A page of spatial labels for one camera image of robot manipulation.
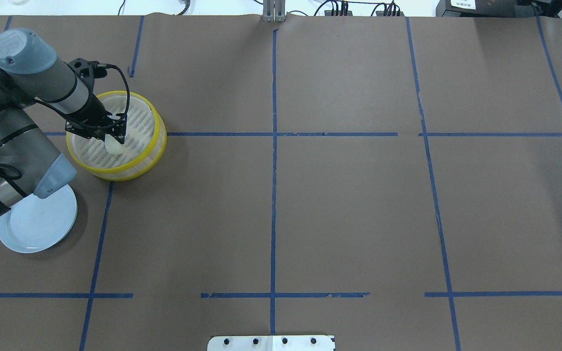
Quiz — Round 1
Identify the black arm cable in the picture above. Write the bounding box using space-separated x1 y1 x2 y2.
0 63 131 195

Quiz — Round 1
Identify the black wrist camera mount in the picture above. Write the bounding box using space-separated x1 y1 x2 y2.
67 58 108 93

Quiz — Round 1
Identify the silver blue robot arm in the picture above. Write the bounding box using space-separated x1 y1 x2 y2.
0 27 128 217

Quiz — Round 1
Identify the yellow steamer basket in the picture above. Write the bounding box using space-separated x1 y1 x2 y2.
65 93 167 181

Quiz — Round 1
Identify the light blue plate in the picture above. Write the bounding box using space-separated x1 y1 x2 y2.
0 185 78 254

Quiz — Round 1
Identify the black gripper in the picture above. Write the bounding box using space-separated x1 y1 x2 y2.
65 95 128 146

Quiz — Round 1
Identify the aluminium frame post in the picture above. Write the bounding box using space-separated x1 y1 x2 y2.
261 0 287 23

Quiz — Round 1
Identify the white steamed bun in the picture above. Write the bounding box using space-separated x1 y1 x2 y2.
103 134 125 156

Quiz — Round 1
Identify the black computer box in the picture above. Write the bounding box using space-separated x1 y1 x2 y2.
435 0 542 18

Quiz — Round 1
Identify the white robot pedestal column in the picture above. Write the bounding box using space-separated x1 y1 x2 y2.
207 335 336 351

